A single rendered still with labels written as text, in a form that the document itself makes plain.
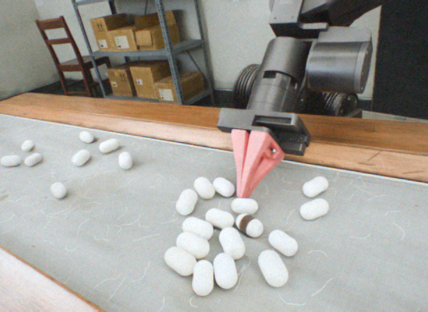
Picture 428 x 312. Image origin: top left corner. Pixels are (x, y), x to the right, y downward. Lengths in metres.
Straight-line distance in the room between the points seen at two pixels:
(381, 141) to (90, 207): 0.39
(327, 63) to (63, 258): 0.36
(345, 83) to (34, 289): 0.37
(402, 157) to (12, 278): 0.44
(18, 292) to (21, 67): 4.67
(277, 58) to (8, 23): 4.66
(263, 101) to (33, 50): 4.73
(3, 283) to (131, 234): 0.13
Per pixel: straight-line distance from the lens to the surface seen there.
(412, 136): 0.50
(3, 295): 0.37
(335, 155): 0.47
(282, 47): 0.44
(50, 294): 0.34
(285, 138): 0.41
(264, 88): 0.41
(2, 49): 4.91
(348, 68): 0.40
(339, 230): 0.37
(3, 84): 4.90
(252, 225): 0.35
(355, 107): 1.05
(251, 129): 0.38
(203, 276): 0.30
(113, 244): 0.40
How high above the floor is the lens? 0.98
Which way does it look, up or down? 28 degrees down
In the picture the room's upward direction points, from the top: 11 degrees counter-clockwise
